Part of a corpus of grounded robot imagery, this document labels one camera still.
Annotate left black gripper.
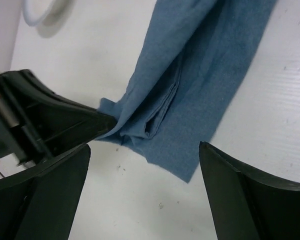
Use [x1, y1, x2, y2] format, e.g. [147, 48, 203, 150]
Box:
[0, 69, 117, 167]

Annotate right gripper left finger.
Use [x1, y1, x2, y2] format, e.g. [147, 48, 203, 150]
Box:
[0, 144, 91, 240]

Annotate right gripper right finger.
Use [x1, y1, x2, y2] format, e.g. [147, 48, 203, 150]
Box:
[199, 142, 300, 240]

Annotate blue cloth napkin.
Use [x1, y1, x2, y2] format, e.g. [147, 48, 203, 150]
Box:
[99, 0, 276, 182]

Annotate white blue-rimmed plate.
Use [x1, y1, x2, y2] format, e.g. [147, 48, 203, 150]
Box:
[22, 0, 72, 27]

